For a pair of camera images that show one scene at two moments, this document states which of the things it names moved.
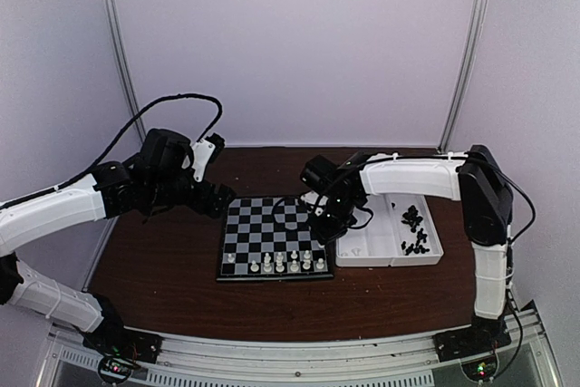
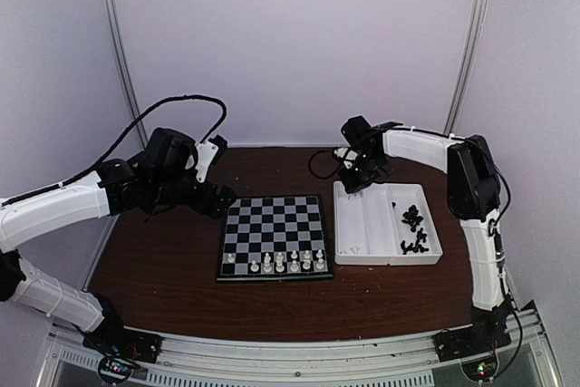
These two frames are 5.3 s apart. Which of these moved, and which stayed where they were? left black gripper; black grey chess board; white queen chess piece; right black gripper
Moved: right black gripper
Stayed: left black gripper; black grey chess board; white queen chess piece
